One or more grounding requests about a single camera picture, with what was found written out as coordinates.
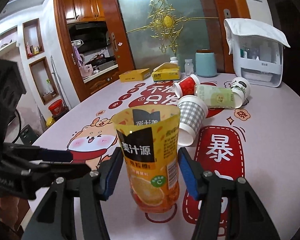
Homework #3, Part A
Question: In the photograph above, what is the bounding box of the orange juice label cup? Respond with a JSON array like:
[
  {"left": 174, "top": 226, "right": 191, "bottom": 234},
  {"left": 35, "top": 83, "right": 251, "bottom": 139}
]
[{"left": 111, "top": 105, "right": 180, "bottom": 213}]

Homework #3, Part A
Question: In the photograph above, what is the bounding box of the grey checkered paper cup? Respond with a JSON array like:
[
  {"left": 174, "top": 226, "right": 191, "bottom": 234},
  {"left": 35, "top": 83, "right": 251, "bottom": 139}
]
[{"left": 177, "top": 95, "right": 209, "bottom": 146}]

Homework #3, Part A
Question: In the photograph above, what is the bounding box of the green label clear cup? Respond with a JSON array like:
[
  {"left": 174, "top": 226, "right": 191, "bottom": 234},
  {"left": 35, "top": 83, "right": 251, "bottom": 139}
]
[{"left": 194, "top": 85, "right": 235, "bottom": 108}]

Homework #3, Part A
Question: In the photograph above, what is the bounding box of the white panda paper cup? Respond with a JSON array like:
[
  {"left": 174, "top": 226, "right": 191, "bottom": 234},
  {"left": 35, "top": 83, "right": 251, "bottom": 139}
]
[{"left": 230, "top": 77, "right": 251, "bottom": 108}]

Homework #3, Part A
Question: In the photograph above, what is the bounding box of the red paper cup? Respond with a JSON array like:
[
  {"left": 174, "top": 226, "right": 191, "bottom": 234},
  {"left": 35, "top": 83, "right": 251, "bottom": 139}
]
[{"left": 173, "top": 74, "right": 200, "bottom": 98}]

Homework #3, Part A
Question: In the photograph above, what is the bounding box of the red bucket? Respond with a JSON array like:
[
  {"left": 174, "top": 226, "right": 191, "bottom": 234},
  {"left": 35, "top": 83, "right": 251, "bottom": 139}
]
[{"left": 48, "top": 99, "right": 65, "bottom": 116}]

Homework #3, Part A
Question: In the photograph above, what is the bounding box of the flat yellow box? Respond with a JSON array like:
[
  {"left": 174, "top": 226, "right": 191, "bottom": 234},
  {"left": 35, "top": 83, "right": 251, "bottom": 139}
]
[{"left": 119, "top": 68, "right": 151, "bottom": 82}]

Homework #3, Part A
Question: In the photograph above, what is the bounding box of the yellow tissue box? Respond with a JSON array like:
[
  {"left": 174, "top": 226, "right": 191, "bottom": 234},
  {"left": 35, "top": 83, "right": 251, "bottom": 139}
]
[{"left": 151, "top": 62, "right": 181, "bottom": 82}]

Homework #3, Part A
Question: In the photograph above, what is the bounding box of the light blue canister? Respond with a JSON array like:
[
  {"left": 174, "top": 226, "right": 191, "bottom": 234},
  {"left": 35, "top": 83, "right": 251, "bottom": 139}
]
[{"left": 196, "top": 49, "right": 217, "bottom": 77}]

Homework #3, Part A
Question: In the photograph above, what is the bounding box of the small clear glass jar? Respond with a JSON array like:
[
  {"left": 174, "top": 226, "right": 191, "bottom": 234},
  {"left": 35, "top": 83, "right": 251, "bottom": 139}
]
[{"left": 184, "top": 59, "right": 194, "bottom": 76}]

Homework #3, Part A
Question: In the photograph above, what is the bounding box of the white pill bottle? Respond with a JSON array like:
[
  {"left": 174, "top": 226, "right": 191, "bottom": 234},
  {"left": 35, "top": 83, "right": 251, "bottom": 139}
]
[{"left": 170, "top": 56, "right": 179, "bottom": 65}]

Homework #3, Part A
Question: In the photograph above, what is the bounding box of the white storage organizer box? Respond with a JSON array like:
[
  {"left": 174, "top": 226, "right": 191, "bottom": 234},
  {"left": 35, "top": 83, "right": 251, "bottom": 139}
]
[{"left": 224, "top": 18, "right": 290, "bottom": 88}]

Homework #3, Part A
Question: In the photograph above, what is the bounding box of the frosted glass door gold ornament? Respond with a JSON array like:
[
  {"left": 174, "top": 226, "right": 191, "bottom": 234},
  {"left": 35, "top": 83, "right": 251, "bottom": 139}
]
[{"left": 117, "top": 0, "right": 224, "bottom": 70}]

